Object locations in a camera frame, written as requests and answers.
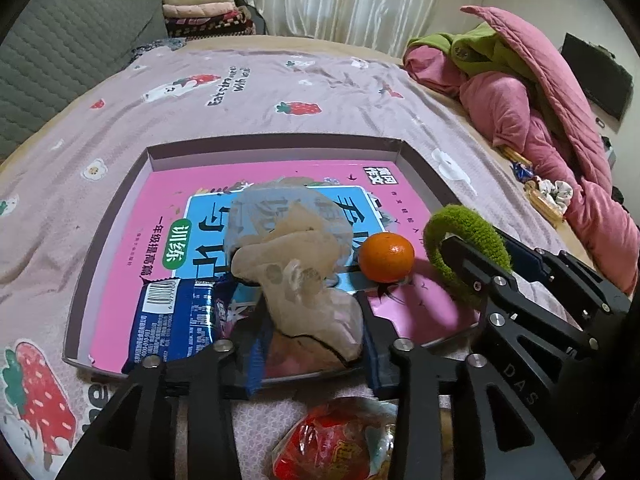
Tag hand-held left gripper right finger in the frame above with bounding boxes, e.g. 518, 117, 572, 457
356, 304, 576, 480

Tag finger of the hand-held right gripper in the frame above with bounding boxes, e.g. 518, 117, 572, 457
504, 241, 631, 330
434, 234, 601, 361

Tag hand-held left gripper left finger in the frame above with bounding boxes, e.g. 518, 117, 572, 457
56, 317, 275, 480

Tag green fuzzy ring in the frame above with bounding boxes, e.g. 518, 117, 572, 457
422, 204, 513, 306

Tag orange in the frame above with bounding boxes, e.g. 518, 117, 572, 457
357, 232, 416, 283

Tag large toy egg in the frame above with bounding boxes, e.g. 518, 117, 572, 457
272, 397, 401, 480

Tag beige plastic bag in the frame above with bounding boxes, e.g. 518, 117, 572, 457
222, 182, 371, 368

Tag blue cookie packet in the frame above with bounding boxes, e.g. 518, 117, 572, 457
122, 277, 261, 376

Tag grey cardboard box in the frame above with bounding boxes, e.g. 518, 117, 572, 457
62, 132, 483, 386

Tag white floral scrunchie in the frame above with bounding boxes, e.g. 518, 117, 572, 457
537, 177, 576, 211

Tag pink quilt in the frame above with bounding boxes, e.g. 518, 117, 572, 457
402, 5, 640, 296

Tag pink book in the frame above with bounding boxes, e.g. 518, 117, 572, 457
87, 160, 481, 376

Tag black television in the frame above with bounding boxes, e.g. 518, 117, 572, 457
559, 32, 635, 122

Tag green cloth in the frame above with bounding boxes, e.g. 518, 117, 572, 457
407, 22, 556, 126

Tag white curtain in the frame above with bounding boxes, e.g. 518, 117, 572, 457
240, 0, 488, 58

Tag dark patterned cloth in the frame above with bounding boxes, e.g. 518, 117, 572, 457
127, 40, 188, 68

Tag stack of folded blankets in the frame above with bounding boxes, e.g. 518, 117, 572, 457
162, 0, 256, 38

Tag grey quilted headboard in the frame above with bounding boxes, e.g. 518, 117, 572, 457
0, 0, 168, 161

